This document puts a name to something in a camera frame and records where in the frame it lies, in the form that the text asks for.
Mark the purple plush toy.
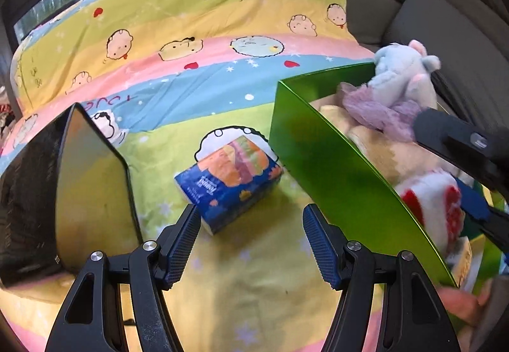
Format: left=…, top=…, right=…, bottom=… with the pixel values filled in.
left=338, top=82, right=428, bottom=144

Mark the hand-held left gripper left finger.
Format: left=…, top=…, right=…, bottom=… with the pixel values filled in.
left=45, top=204, right=201, bottom=352

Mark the blue-grey plush toy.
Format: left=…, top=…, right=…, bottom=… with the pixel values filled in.
left=368, top=39, right=442, bottom=114

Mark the green box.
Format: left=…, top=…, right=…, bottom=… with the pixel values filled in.
left=268, top=61, right=509, bottom=297

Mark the beige plush toy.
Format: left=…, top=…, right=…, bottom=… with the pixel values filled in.
left=310, top=97, right=458, bottom=186

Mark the grey sofa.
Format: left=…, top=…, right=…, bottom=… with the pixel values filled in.
left=338, top=0, right=509, bottom=126

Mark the blue tissue pack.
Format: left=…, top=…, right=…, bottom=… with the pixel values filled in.
left=174, top=136, right=285, bottom=236

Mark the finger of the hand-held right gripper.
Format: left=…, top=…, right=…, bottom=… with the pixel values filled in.
left=457, top=177, right=509, bottom=253
left=414, top=109, right=509, bottom=194

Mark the white red plush toy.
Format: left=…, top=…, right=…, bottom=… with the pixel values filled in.
left=398, top=173, right=468, bottom=253

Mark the cartoon printed blanket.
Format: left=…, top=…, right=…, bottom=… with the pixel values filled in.
left=0, top=0, right=470, bottom=352

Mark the cream tissue pack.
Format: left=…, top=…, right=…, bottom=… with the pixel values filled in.
left=447, top=236, right=476, bottom=289

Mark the person's right hand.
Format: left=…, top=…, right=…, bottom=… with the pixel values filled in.
left=437, top=284, right=492, bottom=329

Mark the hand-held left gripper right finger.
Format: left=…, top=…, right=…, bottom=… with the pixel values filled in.
left=302, top=204, right=462, bottom=352

